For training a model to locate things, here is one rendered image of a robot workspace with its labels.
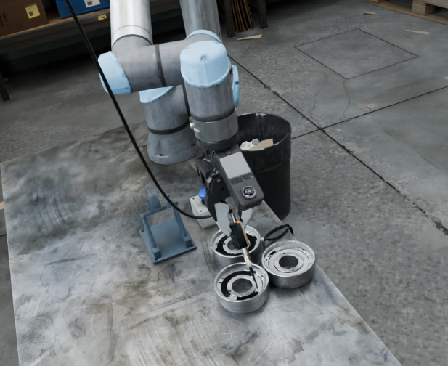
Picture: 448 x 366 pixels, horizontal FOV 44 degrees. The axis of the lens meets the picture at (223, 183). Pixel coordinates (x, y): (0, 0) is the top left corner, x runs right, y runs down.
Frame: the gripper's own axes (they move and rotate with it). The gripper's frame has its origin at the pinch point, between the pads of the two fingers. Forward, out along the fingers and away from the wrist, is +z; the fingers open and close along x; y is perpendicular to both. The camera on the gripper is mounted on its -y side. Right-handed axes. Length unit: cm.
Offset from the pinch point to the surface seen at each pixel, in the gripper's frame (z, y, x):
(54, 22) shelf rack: 50, 351, 3
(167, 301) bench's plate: 13.1, 2.5, 15.8
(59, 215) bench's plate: 13, 45, 32
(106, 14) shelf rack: 51, 342, -34
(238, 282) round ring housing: 11.0, -2.0, 2.0
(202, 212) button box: 8.7, 20.0, 1.1
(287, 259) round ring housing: 11.4, -0.8, -9.3
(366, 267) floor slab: 93, 60, -70
